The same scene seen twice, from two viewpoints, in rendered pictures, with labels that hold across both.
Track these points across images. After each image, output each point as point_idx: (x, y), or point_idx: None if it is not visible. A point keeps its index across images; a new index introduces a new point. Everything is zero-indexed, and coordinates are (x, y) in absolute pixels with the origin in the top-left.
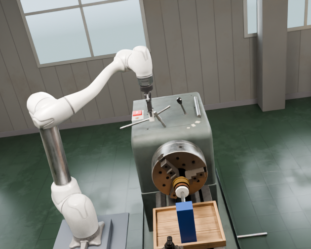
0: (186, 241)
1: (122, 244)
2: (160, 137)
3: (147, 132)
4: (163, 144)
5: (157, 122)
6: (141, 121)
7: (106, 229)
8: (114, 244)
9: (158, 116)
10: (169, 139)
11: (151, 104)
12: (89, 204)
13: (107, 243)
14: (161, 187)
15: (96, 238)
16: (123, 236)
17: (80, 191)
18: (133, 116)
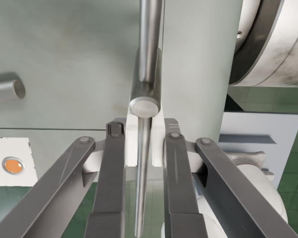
0: None
1: (255, 118)
2: (226, 57)
3: (177, 118)
4: (268, 42)
5: (79, 64)
6: (146, 166)
7: (233, 147)
8: (250, 129)
9: (158, 69)
10: (241, 9)
11: (83, 148)
12: (274, 205)
13: (259, 141)
14: None
15: (256, 162)
16: (238, 117)
17: (205, 218)
18: None
